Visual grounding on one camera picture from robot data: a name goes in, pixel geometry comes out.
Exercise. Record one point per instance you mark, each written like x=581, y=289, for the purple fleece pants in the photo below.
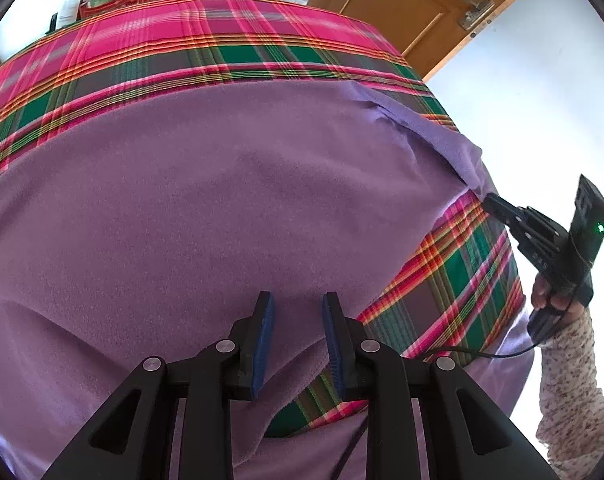
x=182, y=235

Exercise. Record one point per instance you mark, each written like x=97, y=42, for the pink plaid tablecloth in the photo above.
x=232, y=25

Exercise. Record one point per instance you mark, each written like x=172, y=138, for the wooden door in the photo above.
x=407, y=5

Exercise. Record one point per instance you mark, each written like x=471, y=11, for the person's right forearm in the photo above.
x=567, y=400

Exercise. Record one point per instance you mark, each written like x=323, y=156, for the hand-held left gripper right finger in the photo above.
x=332, y=355

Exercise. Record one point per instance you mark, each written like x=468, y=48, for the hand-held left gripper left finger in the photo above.
x=263, y=355

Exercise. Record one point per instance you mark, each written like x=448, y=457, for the person's right hand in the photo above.
x=539, y=295

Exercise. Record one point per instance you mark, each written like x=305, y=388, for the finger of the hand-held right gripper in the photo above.
x=532, y=250
x=504, y=206

